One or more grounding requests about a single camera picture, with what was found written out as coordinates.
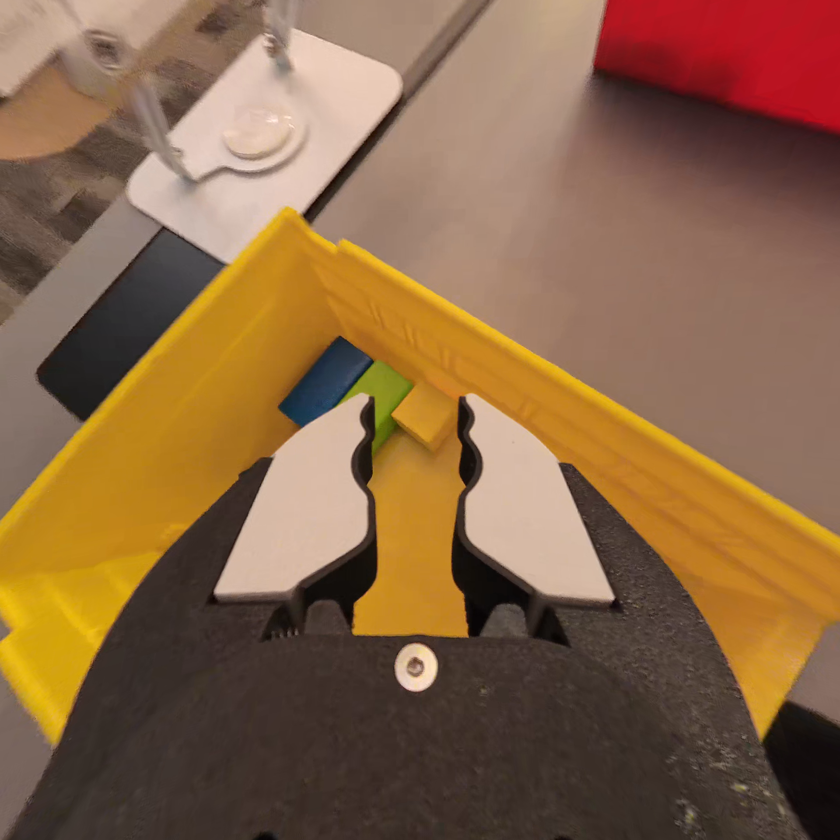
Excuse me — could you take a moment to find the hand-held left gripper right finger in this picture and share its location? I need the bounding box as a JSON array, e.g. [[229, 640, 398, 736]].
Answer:
[[451, 394, 616, 636]]

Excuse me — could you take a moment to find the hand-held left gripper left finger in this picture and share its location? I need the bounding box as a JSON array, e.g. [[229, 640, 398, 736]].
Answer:
[[213, 394, 378, 636]]

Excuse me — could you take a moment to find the dark blue wooden block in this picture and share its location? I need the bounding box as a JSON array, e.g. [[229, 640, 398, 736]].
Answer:
[[279, 336, 375, 427]]

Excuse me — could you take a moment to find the yellow plastic bin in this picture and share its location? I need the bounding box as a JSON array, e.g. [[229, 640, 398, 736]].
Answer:
[[0, 206, 840, 746]]

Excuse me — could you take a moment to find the green wooden block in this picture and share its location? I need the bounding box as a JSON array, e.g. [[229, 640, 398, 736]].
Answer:
[[341, 361, 414, 458]]

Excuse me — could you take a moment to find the yellow wooden cube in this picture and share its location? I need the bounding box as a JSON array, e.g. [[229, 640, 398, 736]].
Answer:
[[392, 382, 458, 452]]

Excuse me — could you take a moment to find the red plastic bin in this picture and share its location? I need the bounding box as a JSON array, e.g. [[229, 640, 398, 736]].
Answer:
[[592, 0, 840, 135]]

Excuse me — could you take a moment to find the wooden framed instruction sign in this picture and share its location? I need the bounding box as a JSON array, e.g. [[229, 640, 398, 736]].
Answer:
[[0, 0, 217, 161]]

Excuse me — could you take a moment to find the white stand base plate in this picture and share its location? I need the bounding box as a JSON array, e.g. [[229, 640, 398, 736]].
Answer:
[[59, 0, 403, 265]]

